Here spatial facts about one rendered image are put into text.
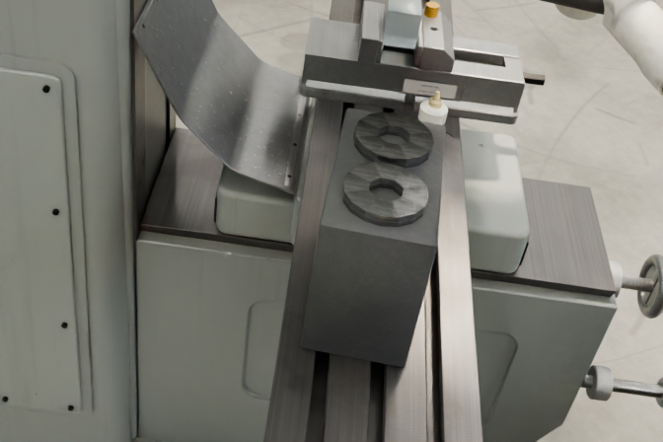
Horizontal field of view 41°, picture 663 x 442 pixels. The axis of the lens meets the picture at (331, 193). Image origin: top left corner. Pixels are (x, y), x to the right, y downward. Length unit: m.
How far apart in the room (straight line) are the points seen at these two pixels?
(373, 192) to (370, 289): 0.10
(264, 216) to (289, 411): 0.50
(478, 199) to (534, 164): 1.63
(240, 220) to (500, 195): 0.42
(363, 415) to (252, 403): 0.76
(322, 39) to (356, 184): 0.54
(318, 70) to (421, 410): 0.62
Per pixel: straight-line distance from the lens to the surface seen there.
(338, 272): 0.93
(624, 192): 3.09
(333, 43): 1.43
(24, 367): 1.66
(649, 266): 1.74
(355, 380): 1.00
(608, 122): 3.43
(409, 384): 1.01
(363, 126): 1.01
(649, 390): 1.70
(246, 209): 1.40
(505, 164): 1.55
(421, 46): 1.38
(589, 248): 1.59
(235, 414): 1.76
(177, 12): 1.39
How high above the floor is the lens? 1.72
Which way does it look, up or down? 39 degrees down
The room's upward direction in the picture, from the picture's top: 9 degrees clockwise
